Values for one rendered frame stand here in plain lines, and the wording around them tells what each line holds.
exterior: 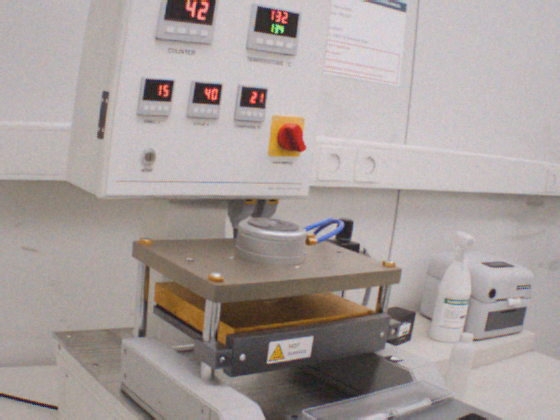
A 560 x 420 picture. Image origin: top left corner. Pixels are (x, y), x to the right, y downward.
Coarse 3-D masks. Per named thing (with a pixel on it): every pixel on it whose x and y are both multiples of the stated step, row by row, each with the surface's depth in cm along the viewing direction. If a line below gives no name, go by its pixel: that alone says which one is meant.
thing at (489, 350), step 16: (416, 320) 178; (416, 336) 166; (512, 336) 170; (528, 336) 171; (416, 352) 154; (432, 352) 155; (448, 352) 156; (480, 352) 158; (496, 352) 163; (512, 352) 167
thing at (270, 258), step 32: (256, 224) 86; (288, 224) 88; (320, 224) 96; (160, 256) 82; (192, 256) 83; (224, 256) 86; (256, 256) 85; (288, 256) 85; (320, 256) 92; (352, 256) 94; (192, 288) 77; (224, 288) 74; (256, 288) 77; (288, 288) 79; (320, 288) 82; (352, 288) 85
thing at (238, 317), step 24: (168, 288) 88; (168, 312) 88; (192, 312) 83; (240, 312) 82; (264, 312) 84; (288, 312) 85; (312, 312) 86; (336, 312) 87; (360, 312) 88; (192, 336) 83
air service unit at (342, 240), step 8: (344, 224) 113; (352, 224) 114; (344, 232) 113; (352, 232) 114; (328, 240) 114; (336, 240) 114; (344, 240) 114; (344, 248) 112; (352, 248) 114; (360, 248) 117; (344, 296) 115
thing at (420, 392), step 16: (416, 384) 80; (432, 384) 80; (352, 400) 74; (368, 400) 74; (384, 400) 75; (400, 400) 75; (416, 400) 75; (432, 400) 75; (320, 416) 69; (336, 416) 70; (352, 416) 70; (368, 416) 70; (384, 416) 70
